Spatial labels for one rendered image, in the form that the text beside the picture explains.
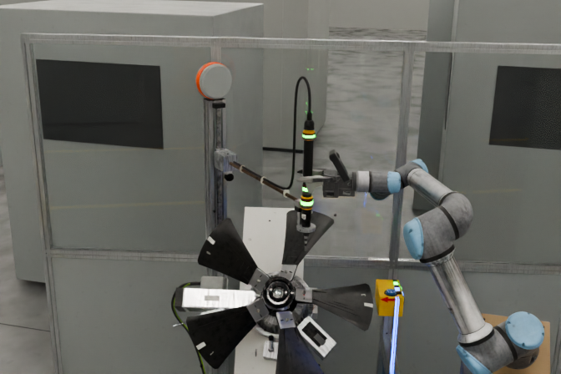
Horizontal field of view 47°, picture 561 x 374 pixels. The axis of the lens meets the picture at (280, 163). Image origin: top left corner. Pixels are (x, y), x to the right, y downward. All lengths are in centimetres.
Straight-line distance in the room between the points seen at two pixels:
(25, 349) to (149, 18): 223
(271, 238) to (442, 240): 94
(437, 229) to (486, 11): 275
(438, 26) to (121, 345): 411
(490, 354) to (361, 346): 138
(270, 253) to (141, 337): 105
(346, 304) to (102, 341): 156
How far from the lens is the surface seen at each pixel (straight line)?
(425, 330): 344
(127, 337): 356
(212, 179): 292
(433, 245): 205
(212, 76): 280
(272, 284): 245
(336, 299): 249
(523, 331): 220
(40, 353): 452
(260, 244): 277
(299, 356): 246
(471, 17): 461
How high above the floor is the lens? 239
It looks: 18 degrees down
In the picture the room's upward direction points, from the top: 1 degrees clockwise
